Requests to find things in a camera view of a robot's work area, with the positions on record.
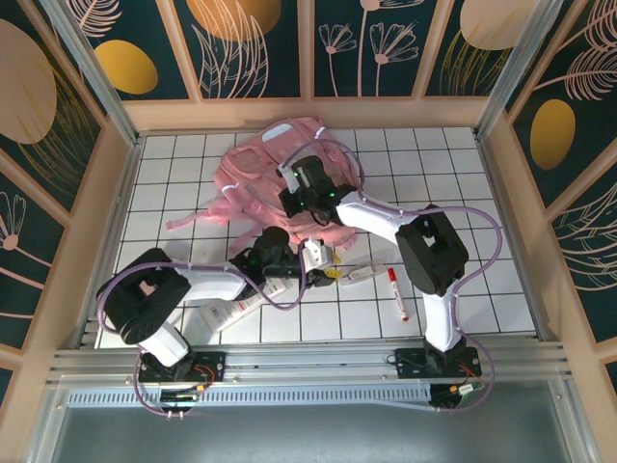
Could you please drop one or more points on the small clear stationery package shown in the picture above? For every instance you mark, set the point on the small clear stationery package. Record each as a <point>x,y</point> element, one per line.
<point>364,272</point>

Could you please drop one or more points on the pink backpack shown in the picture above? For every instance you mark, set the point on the pink backpack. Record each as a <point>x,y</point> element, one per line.
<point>250,164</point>

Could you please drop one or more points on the white tube with red label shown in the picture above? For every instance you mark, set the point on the white tube with red label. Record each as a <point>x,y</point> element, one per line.
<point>229,313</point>

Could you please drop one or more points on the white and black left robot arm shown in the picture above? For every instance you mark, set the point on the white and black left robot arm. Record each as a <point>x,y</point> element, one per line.
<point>212,282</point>

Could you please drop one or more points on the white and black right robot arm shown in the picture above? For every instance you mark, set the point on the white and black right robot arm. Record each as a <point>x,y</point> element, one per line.
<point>371,219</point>

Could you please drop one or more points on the red and white marker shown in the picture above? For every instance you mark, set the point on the red and white marker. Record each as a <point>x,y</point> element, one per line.
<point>397,291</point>

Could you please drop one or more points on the grey metal sheet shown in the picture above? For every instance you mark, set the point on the grey metal sheet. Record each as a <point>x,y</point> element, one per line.
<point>308,434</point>

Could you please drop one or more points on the small electronics board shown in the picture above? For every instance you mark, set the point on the small electronics board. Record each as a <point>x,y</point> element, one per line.
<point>178,398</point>
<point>455,394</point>

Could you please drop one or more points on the aluminium mounting rail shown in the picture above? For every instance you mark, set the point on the aluminium mounting rail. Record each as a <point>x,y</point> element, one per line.
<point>308,362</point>

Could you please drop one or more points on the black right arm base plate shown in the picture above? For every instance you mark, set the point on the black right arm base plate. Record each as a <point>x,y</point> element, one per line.
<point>410,362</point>

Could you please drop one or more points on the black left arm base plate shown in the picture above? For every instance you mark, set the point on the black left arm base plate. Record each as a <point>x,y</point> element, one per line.
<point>214,359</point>

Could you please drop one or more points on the aluminium table side rail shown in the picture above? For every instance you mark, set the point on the aluminium table side rail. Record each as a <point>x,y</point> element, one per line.
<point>530,289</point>
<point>111,231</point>

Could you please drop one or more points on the aluminium corner post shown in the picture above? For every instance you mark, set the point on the aluminium corner post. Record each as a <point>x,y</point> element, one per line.
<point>513,72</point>
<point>98,72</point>

